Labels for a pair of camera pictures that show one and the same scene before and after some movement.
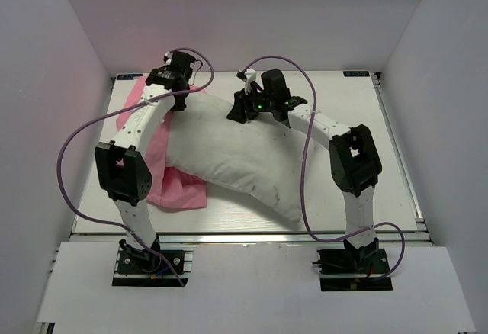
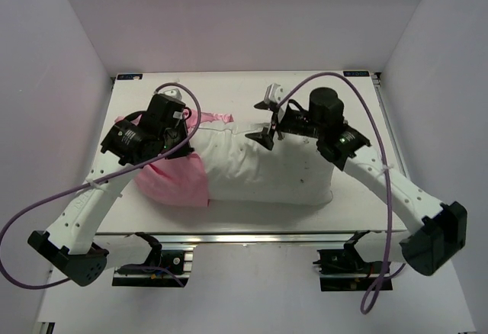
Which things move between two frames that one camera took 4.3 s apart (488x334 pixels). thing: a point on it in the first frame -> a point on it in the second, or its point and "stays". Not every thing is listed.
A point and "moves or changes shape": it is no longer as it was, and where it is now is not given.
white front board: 248,288 stays
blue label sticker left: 128,76 stays
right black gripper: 241,106 -> 264,138
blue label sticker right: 356,73 stays
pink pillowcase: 168,187 moves or changes shape
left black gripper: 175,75 -> 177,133
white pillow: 268,159 moves or changes shape
